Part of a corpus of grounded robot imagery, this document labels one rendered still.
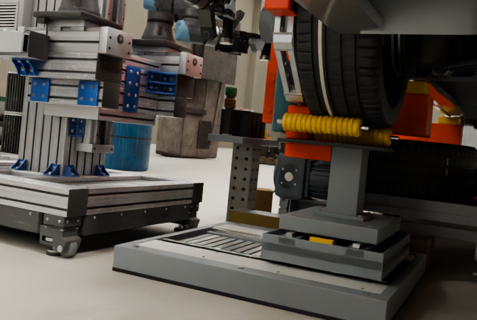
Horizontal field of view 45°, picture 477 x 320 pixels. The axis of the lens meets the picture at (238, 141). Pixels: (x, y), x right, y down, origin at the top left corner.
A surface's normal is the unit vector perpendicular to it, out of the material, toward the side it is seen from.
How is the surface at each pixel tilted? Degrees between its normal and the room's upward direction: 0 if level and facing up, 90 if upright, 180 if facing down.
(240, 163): 90
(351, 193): 90
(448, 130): 90
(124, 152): 90
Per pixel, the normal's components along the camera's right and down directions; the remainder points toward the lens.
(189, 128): 0.80, 0.08
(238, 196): -0.42, -0.04
